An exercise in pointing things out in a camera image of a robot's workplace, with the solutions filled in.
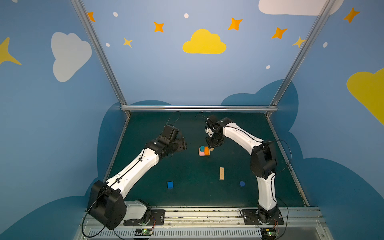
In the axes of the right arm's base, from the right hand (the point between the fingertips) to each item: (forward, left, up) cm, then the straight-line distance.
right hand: (212, 144), depth 93 cm
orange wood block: (-1, +3, -7) cm, 8 cm away
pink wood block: (-3, +7, -7) cm, 10 cm away
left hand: (-6, +17, +9) cm, 20 cm away
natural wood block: (-16, -6, -8) cm, 18 cm away
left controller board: (-47, +33, -8) cm, 58 cm away
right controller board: (-43, -27, -9) cm, 52 cm away
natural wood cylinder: (-3, 0, -1) cm, 3 cm away
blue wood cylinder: (-21, -18, -8) cm, 28 cm away
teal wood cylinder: (0, +6, -6) cm, 8 cm away
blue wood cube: (-25, +24, -6) cm, 35 cm away
